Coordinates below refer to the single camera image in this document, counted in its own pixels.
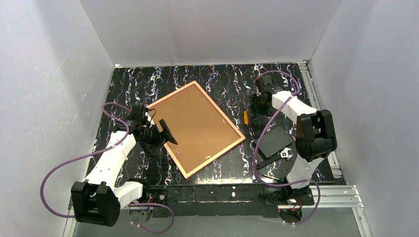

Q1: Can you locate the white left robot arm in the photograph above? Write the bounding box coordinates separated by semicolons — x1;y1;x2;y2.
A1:
71;106;177;227

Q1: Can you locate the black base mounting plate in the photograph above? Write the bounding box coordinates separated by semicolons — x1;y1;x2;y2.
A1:
140;184;315;218

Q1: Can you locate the black Mercury box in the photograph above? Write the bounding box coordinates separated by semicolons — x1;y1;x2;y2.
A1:
258;126;294;159

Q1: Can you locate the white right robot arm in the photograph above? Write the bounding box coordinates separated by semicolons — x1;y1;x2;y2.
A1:
253;74;337;193

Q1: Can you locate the green handled screwdriver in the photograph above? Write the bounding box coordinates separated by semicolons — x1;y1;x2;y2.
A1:
262;174;284;183

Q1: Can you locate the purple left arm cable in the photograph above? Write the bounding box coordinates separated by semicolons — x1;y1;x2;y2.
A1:
40;102;175;235

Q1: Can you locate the pink picture frame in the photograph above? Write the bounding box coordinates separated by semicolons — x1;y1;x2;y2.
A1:
147;81;245;179

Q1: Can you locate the aluminium rail frame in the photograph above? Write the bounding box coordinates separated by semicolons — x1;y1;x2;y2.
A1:
62;62;372;237

